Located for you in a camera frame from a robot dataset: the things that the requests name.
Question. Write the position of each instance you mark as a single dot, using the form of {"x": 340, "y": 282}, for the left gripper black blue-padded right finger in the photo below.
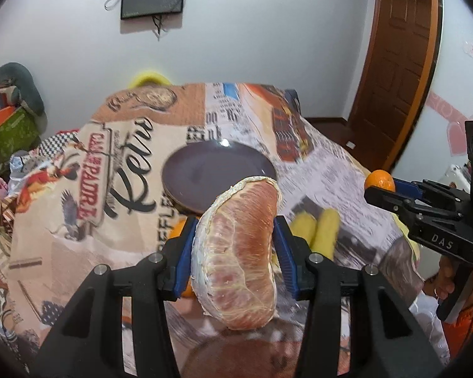
{"x": 385, "y": 338}

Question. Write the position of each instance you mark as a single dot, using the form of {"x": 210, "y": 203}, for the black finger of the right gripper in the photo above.
{"x": 394, "y": 203}

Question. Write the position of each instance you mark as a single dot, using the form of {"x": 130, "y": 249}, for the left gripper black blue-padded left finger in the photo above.
{"x": 87, "y": 341}

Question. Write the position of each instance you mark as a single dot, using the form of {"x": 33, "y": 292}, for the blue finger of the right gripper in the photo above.
{"x": 410, "y": 190}

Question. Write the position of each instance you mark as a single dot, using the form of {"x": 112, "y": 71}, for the small tangerine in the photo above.
{"x": 380, "y": 179}

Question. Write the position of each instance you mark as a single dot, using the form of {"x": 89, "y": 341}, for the sugarcane piece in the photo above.
{"x": 304, "y": 225}
{"x": 325, "y": 237}

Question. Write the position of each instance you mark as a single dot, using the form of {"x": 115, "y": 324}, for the large orange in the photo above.
{"x": 179, "y": 226}
{"x": 188, "y": 292}

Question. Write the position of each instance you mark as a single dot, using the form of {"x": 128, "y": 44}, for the peeled pomelo segment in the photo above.
{"x": 231, "y": 270}

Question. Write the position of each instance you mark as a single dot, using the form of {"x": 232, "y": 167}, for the person's hand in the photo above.
{"x": 442, "y": 284}

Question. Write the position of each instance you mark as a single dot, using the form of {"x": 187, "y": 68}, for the white wardrobe heart door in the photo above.
{"x": 439, "y": 138}

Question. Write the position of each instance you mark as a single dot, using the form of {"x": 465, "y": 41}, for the brown wooden door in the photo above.
{"x": 396, "y": 75}

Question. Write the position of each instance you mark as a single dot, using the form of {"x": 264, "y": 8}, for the retro newspaper print tablecloth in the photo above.
{"x": 101, "y": 200}

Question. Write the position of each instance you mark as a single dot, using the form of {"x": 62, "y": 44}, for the dark purple plate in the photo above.
{"x": 196, "y": 174}

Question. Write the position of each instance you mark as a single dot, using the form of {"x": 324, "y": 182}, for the green gift bag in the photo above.
{"x": 18, "y": 132}

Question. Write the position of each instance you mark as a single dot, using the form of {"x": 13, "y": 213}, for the yellow foam hoop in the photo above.
{"x": 148, "y": 78}

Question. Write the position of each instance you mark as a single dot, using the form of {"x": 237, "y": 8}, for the grey plush pillow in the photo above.
{"x": 16, "y": 74}

